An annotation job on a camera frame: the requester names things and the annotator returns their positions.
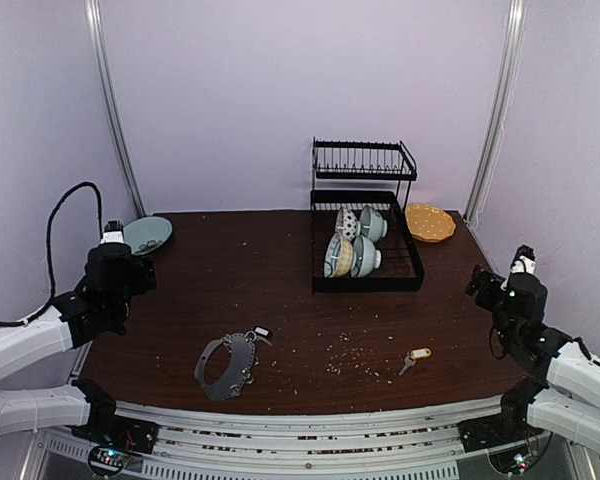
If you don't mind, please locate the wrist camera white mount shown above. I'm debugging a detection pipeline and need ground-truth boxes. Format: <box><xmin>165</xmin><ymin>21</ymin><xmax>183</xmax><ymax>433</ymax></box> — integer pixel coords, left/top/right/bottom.
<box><xmin>510</xmin><ymin>245</ymin><xmax>536</xmax><ymax>275</ymax></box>
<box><xmin>100</xmin><ymin>220</ymin><xmax>125</xmax><ymax>244</ymax></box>

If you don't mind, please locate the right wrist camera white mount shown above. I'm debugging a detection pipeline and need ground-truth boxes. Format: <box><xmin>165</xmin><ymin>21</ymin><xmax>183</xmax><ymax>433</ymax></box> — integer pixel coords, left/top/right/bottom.
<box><xmin>510</xmin><ymin>245</ymin><xmax>536</xmax><ymax>275</ymax></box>

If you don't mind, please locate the pale green bowl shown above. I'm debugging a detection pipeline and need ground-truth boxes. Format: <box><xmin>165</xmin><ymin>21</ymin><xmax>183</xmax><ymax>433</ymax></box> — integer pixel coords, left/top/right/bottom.
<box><xmin>350</xmin><ymin>235</ymin><xmax>382</xmax><ymax>278</ymax></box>
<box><xmin>359</xmin><ymin>205</ymin><xmax>388</xmax><ymax>242</ymax></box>

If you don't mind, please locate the left aluminium frame post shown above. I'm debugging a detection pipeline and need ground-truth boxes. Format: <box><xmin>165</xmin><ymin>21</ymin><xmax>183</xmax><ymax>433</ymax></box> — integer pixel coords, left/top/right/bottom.
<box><xmin>84</xmin><ymin>0</ymin><xmax>146</xmax><ymax>218</ymax></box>

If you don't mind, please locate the black braided cable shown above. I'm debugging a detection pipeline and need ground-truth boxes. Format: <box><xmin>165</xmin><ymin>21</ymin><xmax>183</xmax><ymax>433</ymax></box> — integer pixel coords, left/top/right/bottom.
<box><xmin>0</xmin><ymin>181</ymin><xmax>104</xmax><ymax>335</ymax></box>

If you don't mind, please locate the right aluminium frame post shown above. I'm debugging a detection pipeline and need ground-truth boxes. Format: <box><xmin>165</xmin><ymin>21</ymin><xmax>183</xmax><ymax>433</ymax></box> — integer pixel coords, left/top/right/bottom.
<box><xmin>464</xmin><ymin>0</ymin><xmax>526</xmax><ymax>229</ymax></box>

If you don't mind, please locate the key with yellow tag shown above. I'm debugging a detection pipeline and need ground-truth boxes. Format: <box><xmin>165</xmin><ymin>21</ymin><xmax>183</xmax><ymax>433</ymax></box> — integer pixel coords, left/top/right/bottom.
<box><xmin>399</xmin><ymin>348</ymin><xmax>431</xmax><ymax>376</ymax></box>

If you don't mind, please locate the aluminium frame post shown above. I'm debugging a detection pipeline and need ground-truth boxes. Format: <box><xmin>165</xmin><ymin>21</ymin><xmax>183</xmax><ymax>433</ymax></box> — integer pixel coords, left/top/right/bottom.
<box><xmin>464</xmin><ymin>0</ymin><xmax>526</xmax><ymax>229</ymax></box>
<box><xmin>84</xmin><ymin>0</ymin><xmax>146</xmax><ymax>218</ymax></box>

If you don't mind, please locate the light blue floral plate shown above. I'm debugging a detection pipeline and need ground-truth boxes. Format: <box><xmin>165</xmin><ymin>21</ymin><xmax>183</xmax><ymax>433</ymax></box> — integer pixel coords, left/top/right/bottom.
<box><xmin>123</xmin><ymin>216</ymin><xmax>173</xmax><ymax>256</ymax></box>

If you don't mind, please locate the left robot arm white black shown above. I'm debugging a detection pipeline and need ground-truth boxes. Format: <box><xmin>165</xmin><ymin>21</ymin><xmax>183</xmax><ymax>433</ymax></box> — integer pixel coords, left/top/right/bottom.
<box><xmin>0</xmin><ymin>243</ymin><xmax>157</xmax><ymax>445</ymax></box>

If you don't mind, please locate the black wire dish rack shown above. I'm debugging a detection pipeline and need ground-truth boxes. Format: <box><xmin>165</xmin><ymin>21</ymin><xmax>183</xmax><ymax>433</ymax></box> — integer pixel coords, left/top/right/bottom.
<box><xmin>309</xmin><ymin>139</ymin><xmax>425</xmax><ymax>294</ymax></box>

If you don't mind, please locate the pale green bowl rear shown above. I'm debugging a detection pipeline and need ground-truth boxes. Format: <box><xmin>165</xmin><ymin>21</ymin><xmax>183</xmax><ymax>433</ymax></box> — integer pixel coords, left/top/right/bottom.
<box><xmin>359</xmin><ymin>205</ymin><xmax>388</xmax><ymax>242</ymax></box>

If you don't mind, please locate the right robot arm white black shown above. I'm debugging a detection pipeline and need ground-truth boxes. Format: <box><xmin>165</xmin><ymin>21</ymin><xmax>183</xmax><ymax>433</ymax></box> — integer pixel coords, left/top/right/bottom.
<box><xmin>459</xmin><ymin>245</ymin><xmax>600</xmax><ymax>457</ymax></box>

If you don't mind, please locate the white blue patterned bowl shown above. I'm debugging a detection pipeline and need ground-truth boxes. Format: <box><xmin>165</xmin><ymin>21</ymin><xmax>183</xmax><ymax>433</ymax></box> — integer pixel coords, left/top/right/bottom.
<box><xmin>334</xmin><ymin>207</ymin><xmax>361</xmax><ymax>241</ymax></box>

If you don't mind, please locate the aluminium front rail base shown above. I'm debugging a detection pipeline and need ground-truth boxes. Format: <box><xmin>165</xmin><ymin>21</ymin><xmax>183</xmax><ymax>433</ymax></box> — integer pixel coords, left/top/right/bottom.
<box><xmin>19</xmin><ymin>392</ymin><xmax>596</xmax><ymax>480</ymax></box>

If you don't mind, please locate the yellow dotted plate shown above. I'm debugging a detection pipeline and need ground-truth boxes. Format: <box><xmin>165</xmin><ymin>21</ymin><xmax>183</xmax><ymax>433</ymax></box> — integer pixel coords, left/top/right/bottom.
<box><xmin>405</xmin><ymin>204</ymin><xmax>456</xmax><ymax>243</ymax></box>

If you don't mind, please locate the pale green bowl front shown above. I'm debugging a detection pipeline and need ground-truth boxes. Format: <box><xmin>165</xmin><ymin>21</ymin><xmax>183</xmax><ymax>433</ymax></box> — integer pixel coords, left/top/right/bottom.
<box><xmin>350</xmin><ymin>235</ymin><xmax>382</xmax><ymax>278</ymax></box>

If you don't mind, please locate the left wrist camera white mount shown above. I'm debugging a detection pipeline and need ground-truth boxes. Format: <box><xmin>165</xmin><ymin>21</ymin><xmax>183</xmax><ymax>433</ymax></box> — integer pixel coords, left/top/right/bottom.
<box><xmin>100</xmin><ymin>220</ymin><xmax>125</xmax><ymax>244</ymax></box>

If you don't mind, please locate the beige blue patterned bowl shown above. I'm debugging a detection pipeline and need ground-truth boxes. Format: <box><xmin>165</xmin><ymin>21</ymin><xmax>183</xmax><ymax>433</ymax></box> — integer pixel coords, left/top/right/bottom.
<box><xmin>323</xmin><ymin>233</ymin><xmax>356</xmax><ymax>278</ymax></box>

